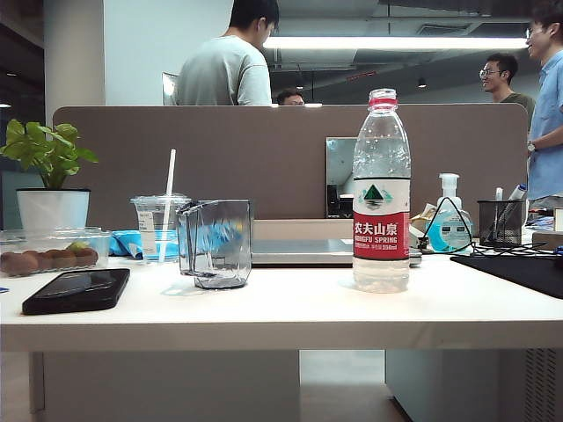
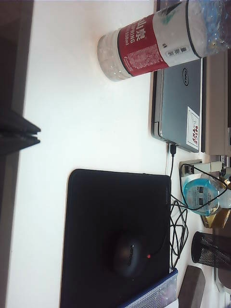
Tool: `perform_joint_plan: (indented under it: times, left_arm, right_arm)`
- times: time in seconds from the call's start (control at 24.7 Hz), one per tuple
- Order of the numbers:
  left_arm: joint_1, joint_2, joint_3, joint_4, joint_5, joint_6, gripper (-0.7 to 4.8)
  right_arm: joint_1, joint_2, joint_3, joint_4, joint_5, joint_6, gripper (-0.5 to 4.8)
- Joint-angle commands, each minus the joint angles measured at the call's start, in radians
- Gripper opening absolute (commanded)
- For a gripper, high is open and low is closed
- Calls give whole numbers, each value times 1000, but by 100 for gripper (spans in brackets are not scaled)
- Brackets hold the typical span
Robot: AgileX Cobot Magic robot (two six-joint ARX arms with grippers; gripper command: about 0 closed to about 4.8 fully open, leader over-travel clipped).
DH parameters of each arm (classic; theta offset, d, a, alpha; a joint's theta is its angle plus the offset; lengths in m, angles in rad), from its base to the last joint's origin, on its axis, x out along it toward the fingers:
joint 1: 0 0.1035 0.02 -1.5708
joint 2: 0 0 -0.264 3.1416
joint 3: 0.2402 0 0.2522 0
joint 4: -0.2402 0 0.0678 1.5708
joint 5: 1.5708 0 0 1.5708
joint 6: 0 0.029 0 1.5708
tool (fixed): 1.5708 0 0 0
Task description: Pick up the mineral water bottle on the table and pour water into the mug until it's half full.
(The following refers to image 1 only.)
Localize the blue printed papers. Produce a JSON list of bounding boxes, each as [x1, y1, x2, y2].
[[525, 213, 563, 230]]

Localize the white drinking straw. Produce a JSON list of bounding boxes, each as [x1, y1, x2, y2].
[[158, 149, 177, 263]]

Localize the beige flat box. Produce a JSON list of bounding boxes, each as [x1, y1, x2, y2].
[[252, 218, 355, 241]]

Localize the silver closed laptop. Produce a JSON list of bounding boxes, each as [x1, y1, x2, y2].
[[251, 238, 423, 267]]

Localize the white desk support panel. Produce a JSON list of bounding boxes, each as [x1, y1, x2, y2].
[[28, 350, 302, 422]]

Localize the clear mineral water bottle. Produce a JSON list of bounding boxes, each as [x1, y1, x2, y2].
[[352, 88, 413, 295]]

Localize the green leafy plant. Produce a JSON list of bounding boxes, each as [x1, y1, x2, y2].
[[0, 119, 100, 190]]

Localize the beige stapler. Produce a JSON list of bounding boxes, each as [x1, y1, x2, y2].
[[408, 222, 424, 261]]

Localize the brown desk divider panel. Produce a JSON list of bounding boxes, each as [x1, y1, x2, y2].
[[52, 104, 529, 232]]

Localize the blue plastic bag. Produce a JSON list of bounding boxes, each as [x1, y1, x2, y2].
[[108, 228, 149, 260]]

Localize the clear plastic lidded cup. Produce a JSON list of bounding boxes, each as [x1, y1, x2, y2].
[[129, 194, 194, 264]]

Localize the yellow snack wrapper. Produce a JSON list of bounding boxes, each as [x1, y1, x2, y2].
[[411, 202, 439, 225]]

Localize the transparent grey square mug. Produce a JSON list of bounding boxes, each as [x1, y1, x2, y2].
[[175, 199, 254, 290]]

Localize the seated person with glasses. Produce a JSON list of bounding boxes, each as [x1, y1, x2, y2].
[[276, 86, 305, 106]]

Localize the black mouse mat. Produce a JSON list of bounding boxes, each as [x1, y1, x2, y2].
[[450, 253, 563, 300]]

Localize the long ceiling light strip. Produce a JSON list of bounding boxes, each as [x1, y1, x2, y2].
[[262, 36, 529, 50]]

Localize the person in light blue shirt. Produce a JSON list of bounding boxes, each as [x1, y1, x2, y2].
[[525, 0, 563, 210]]

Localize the black cable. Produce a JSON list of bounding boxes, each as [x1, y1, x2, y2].
[[417, 196, 563, 258]]

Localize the person in grey shirt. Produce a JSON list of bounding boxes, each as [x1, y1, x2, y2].
[[175, 0, 281, 106]]

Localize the brown flat box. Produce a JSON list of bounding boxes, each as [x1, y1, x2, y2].
[[531, 231, 563, 250]]

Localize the grey under-desk cabinet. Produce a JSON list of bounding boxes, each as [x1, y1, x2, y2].
[[385, 349, 563, 422]]

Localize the black mesh pen holder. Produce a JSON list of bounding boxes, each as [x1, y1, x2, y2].
[[477, 200, 527, 247]]

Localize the white plant pot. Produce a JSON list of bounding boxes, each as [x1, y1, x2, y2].
[[16, 187, 91, 232]]

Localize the black smartphone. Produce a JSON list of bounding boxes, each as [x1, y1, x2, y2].
[[21, 268, 131, 316]]

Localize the clear plastic fruit container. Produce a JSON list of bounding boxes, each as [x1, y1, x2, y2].
[[0, 226, 113, 277]]

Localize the person in dark green shirt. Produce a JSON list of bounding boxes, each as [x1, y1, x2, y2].
[[479, 52, 537, 133]]

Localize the silver framed mirror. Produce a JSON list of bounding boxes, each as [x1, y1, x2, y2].
[[325, 136, 360, 220]]

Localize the blue hand sanitizer pump bottle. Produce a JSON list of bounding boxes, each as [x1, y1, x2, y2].
[[425, 172, 474, 253]]

